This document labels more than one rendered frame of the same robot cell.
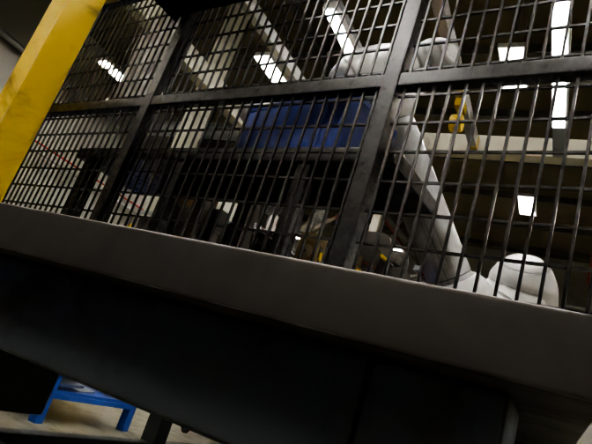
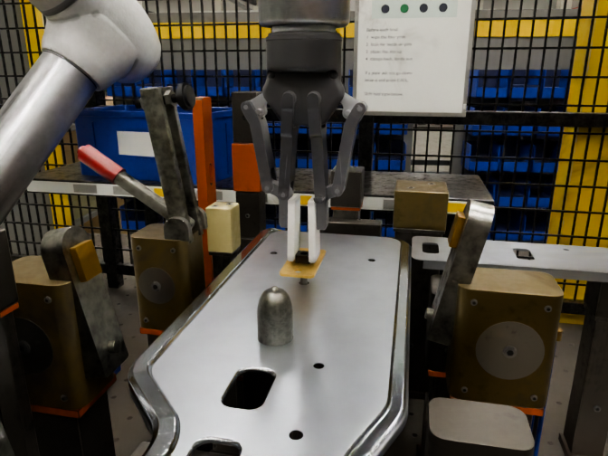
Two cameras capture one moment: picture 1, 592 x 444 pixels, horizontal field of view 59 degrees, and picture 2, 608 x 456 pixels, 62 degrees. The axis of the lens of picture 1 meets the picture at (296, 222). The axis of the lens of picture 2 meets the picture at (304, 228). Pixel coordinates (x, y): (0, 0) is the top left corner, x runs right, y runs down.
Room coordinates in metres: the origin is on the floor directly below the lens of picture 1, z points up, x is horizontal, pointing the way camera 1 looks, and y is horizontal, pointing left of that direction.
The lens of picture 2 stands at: (2.06, -0.17, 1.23)
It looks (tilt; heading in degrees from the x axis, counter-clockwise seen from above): 17 degrees down; 154
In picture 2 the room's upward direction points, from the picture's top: straight up
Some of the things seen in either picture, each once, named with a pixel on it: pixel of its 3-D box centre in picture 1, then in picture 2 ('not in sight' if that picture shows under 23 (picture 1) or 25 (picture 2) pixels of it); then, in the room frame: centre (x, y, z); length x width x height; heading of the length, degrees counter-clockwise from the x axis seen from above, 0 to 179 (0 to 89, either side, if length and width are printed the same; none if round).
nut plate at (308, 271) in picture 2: not in sight; (303, 258); (1.58, 0.06, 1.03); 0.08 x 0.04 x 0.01; 142
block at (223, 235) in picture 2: not in sight; (228, 330); (1.44, 0.01, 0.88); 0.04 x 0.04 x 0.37; 52
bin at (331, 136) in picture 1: (309, 147); (162, 141); (1.00, 0.02, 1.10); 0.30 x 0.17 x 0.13; 43
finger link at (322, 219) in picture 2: not in sight; (330, 205); (1.60, 0.09, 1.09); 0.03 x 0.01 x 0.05; 52
